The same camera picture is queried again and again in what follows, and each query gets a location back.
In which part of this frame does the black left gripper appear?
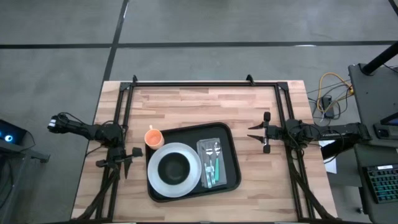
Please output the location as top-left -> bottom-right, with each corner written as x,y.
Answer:
95,146 -> 144,180

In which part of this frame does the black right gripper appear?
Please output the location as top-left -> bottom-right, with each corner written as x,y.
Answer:
246,111 -> 286,154

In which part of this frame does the white round plate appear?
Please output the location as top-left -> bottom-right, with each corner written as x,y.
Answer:
147,142 -> 203,198

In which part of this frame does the orange mug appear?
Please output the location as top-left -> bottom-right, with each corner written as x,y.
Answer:
144,124 -> 165,151

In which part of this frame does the black round bowl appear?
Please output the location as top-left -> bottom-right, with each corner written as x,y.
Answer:
157,152 -> 192,185

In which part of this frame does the grey cloth napkin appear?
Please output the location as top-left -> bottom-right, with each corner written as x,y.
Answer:
196,137 -> 228,189

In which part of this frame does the metal spoon with green handle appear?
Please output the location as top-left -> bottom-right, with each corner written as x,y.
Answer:
213,141 -> 223,184

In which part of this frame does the black plastic serving tray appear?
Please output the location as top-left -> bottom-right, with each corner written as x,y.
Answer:
144,121 -> 243,203

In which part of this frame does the black power adapter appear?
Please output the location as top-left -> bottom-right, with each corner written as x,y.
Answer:
321,95 -> 336,119

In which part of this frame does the white paper sheet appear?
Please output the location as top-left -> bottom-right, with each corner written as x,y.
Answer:
318,139 -> 338,175

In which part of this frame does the black cart leg bar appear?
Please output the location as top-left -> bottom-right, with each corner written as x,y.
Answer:
320,140 -> 359,161

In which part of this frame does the black box with blue light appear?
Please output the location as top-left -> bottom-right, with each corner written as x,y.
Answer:
0,118 -> 50,163

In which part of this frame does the grey cart top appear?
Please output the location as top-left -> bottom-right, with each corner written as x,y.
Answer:
348,63 -> 398,147

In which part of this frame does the black handheld device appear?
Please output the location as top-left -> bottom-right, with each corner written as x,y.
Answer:
373,112 -> 398,140

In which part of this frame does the backlit keyboard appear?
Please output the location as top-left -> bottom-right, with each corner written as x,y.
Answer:
363,164 -> 398,205

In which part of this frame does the black pole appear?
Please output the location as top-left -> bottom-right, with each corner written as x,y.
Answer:
361,41 -> 398,76

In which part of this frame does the black aluminium table frame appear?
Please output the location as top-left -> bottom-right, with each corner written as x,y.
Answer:
70,74 -> 337,224

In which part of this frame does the yellow cable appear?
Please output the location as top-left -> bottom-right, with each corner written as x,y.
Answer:
316,72 -> 355,114

